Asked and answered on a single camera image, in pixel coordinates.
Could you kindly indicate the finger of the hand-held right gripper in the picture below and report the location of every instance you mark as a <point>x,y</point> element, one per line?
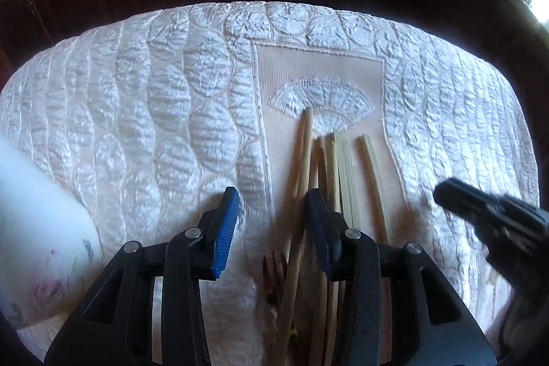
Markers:
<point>465,198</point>

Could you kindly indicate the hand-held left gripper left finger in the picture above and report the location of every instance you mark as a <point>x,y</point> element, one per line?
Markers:
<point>225,237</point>

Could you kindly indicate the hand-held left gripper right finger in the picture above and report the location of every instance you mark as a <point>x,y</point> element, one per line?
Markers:
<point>319,237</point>

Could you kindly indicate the light wooden chopstick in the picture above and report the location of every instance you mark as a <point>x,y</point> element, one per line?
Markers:
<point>307,151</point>
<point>288,284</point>

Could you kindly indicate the brown wooden chopstick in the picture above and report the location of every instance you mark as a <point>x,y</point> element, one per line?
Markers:
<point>321,164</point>
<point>331,168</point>

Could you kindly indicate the white quilted table cloth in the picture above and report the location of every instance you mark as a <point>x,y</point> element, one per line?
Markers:
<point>150,113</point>

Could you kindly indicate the white floral ceramic vessel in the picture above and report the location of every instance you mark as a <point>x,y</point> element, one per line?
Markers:
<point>38,220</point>

